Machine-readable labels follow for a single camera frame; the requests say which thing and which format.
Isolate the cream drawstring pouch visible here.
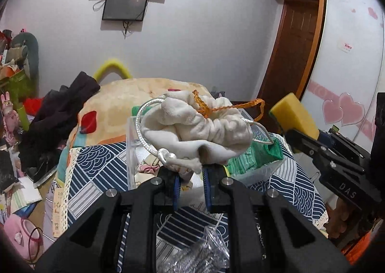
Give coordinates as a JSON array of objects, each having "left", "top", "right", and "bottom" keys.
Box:
[{"left": 135, "top": 91, "right": 267, "bottom": 180}]

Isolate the yellow sponge doll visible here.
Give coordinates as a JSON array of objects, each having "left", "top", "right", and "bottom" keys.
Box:
[{"left": 269, "top": 93, "right": 319, "bottom": 140}]

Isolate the silver glitter mesh bag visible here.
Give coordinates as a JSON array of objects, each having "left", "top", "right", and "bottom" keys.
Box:
[{"left": 157, "top": 226, "right": 230, "bottom": 272}]

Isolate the floral fabric scrunchie pouch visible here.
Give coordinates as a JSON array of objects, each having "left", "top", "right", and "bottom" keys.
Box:
[{"left": 135, "top": 154, "right": 160, "bottom": 185}]

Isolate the green knitted cloth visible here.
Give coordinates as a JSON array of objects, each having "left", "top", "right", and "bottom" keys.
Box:
[{"left": 226, "top": 138, "right": 284, "bottom": 175}]

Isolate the clear plastic storage box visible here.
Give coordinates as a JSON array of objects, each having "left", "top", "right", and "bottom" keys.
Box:
[{"left": 126, "top": 116, "right": 286, "bottom": 206}]

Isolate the white sliding wardrobe door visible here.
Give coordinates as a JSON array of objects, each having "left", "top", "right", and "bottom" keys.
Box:
[{"left": 302, "top": 0, "right": 384, "bottom": 151}]

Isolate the beige patchwork blanket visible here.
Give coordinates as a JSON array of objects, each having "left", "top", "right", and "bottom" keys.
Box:
[{"left": 64, "top": 77, "right": 212, "bottom": 153}]

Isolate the blue white patterned cloth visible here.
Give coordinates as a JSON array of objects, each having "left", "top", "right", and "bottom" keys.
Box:
[{"left": 60, "top": 134, "right": 327, "bottom": 265}]

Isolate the brown wooden door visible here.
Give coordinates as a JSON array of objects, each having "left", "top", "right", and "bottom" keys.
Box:
[{"left": 258, "top": 0, "right": 318, "bottom": 109}]

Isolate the yellow foam headboard arc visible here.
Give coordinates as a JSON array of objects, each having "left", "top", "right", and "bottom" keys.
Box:
[{"left": 93, "top": 58, "right": 133, "bottom": 83}]

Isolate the black clothes pile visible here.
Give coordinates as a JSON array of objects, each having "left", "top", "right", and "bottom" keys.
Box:
[{"left": 18, "top": 71, "right": 100, "bottom": 184}]

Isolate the pink plush toy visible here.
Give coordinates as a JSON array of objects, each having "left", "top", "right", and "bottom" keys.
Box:
[{"left": 3, "top": 214, "right": 42, "bottom": 263}]

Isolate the green bottle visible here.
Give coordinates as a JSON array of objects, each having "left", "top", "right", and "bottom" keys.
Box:
[{"left": 16, "top": 103, "right": 30, "bottom": 131}]

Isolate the pink rabbit figurine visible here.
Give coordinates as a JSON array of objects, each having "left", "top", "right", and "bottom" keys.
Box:
[{"left": 1, "top": 91, "right": 19, "bottom": 146}]

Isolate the green cardboard box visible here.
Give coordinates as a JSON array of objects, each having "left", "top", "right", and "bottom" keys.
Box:
[{"left": 1, "top": 70, "right": 36, "bottom": 104}]

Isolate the grey green plush toy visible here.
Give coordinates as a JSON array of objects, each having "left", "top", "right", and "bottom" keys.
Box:
[{"left": 5, "top": 32, "right": 39, "bottom": 97}]

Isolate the small wall monitor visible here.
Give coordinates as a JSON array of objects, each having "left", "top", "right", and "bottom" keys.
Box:
[{"left": 102, "top": 0, "right": 148, "bottom": 21}]

